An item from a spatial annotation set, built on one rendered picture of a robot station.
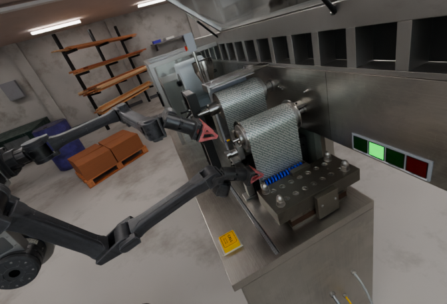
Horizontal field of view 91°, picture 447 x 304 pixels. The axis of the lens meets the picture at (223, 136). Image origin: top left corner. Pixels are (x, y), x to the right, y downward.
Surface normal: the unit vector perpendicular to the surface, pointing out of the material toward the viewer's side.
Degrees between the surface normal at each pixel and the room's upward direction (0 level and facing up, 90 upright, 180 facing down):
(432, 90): 90
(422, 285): 0
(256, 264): 0
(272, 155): 90
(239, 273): 0
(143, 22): 90
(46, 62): 90
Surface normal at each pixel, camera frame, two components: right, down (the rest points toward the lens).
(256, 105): 0.36, 0.36
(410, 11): -0.90, 0.40
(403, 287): -0.29, -0.86
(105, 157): 0.69, 0.13
